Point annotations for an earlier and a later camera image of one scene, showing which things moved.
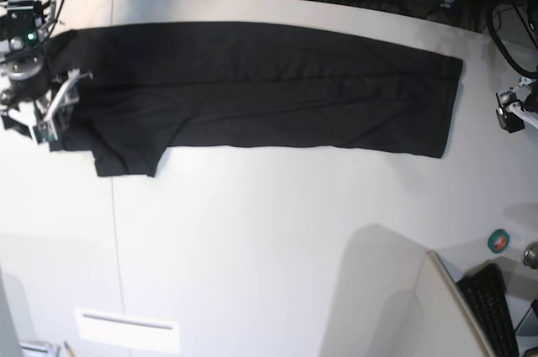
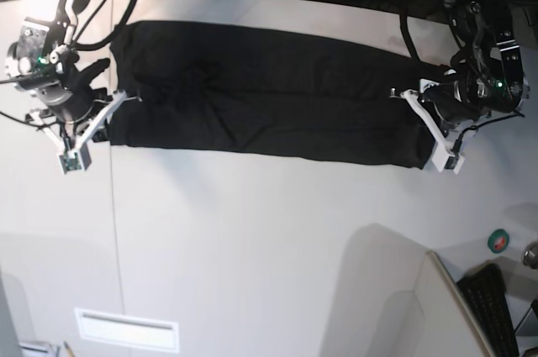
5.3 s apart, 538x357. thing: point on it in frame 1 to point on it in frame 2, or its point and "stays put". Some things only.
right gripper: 510,110 to 450,110
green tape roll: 498,240 stays put
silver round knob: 530,257 stays put
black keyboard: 486,291 stays put
